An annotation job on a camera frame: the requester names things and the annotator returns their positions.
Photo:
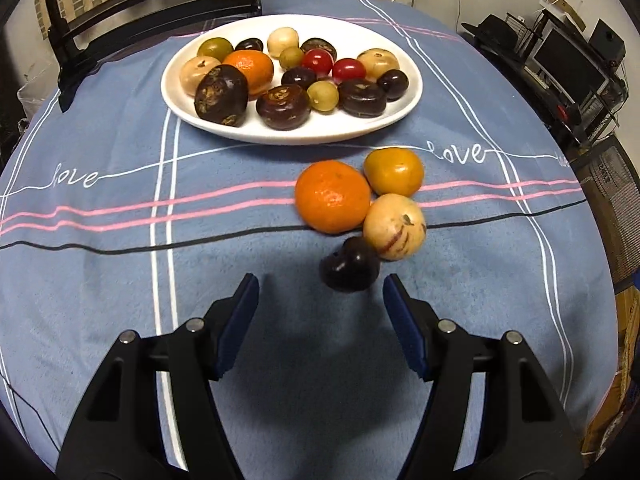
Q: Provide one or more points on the dark brown chestnut large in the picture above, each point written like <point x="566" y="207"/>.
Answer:
<point x="319" y="44"/>

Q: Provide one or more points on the dark mangosteen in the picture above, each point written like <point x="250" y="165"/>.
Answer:
<point x="222" y="96"/>

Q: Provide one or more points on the tan apple-like fruit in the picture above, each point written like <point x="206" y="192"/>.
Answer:
<point x="376" y="62"/>

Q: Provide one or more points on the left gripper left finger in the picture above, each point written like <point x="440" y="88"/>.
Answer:
<point x="149" y="411"/>

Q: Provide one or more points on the red cherry tomato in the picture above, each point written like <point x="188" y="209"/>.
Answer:
<point x="320" y="61"/>
<point x="348" y="69"/>

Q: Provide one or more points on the black hat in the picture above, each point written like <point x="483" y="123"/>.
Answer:
<point x="494" y="32"/>

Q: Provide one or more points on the pale striped melon fruit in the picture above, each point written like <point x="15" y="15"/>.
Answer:
<point x="395" y="226"/>

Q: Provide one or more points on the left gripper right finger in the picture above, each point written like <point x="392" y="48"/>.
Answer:
<point x="492" y="412"/>

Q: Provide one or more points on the green mandarin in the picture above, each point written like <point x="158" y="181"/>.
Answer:
<point x="216" y="47"/>

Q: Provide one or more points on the tan potato-like fruit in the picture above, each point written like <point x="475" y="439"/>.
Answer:
<point x="193" y="72"/>

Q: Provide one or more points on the dark plum lone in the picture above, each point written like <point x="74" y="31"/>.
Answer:
<point x="250" y="44"/>

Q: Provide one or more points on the small yellow fruit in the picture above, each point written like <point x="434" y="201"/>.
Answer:
<point x="323" y="96"/>

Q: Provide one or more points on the yellow-orange persimmon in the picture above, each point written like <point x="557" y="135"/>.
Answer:
<point x="394" y="170"/>

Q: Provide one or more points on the white oval plate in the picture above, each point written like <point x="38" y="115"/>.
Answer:
<point x="349" y="40"/>

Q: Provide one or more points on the blue striped tablecloth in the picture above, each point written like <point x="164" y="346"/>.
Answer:
<point x="116" y="214"/>

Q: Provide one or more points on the cream round fruit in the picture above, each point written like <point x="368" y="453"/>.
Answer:
<point x="281" y="39"/>

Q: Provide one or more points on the computer monitor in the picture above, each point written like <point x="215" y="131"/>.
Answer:
<point x="569" y="67"/>

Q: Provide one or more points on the dark oblong fruit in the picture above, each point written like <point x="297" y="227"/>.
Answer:
<point x="362" y="98"/>

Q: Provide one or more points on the small dark plum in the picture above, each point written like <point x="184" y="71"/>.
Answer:
<point x="394" y="83"/>

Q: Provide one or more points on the large orange mandarin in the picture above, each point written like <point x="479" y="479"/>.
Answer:
<point x="256" y="66"/>

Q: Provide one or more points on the small yellow-green fruit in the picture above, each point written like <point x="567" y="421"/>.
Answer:
<point x="291" y="57"/>

